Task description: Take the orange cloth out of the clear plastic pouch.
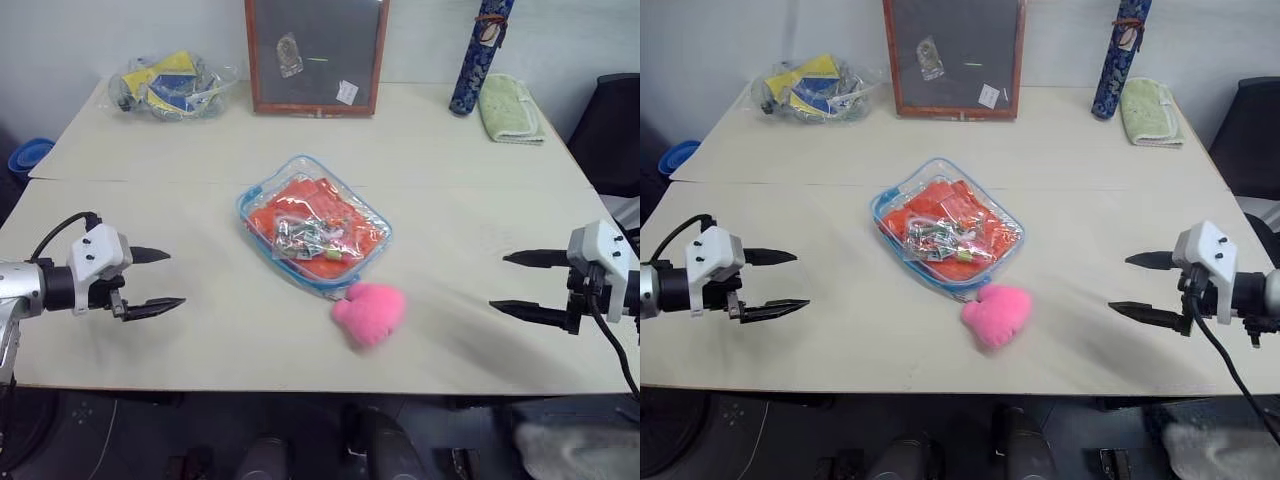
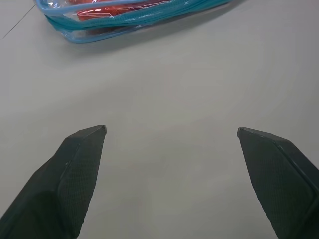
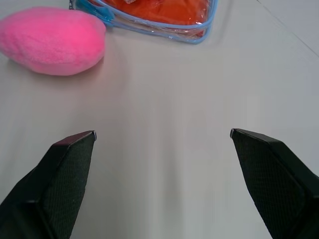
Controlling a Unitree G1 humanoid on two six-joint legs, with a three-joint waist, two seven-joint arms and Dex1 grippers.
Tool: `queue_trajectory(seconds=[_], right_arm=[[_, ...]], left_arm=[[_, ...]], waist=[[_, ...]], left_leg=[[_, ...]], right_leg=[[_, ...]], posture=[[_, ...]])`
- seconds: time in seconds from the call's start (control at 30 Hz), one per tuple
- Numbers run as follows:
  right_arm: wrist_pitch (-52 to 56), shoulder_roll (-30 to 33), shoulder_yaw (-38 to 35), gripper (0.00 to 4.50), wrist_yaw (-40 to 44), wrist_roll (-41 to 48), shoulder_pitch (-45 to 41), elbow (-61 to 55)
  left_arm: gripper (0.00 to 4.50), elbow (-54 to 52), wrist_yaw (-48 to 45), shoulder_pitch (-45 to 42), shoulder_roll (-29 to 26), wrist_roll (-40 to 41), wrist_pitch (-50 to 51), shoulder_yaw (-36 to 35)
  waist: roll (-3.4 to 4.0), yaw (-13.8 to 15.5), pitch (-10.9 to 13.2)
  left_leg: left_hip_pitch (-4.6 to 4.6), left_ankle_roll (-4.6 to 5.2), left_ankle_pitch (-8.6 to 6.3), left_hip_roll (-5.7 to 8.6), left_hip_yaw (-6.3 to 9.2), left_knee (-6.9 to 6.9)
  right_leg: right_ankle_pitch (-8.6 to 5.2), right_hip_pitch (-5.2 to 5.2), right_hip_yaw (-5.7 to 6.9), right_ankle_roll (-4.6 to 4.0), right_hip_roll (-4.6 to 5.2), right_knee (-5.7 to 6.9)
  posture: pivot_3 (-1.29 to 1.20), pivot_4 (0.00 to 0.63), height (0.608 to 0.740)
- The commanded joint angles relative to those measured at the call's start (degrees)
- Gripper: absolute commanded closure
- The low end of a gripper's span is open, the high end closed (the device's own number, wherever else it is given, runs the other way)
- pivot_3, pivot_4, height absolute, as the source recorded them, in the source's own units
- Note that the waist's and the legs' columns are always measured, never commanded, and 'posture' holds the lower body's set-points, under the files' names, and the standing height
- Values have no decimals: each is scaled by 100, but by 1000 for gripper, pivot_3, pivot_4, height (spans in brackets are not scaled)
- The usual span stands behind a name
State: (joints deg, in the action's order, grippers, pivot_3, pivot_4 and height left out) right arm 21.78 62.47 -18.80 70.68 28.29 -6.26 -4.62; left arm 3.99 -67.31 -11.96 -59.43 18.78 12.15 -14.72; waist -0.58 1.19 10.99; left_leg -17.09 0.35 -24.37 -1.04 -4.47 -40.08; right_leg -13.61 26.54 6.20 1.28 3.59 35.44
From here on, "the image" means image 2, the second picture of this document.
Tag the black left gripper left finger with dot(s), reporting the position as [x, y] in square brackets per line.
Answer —
[62, 189]

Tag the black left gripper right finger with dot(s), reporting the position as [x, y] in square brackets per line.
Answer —
[279, 179]

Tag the clear blue-trimmed zip pouch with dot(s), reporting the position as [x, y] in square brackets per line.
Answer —
[119, 23]

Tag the red item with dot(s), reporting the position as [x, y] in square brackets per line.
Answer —
[104, 12]

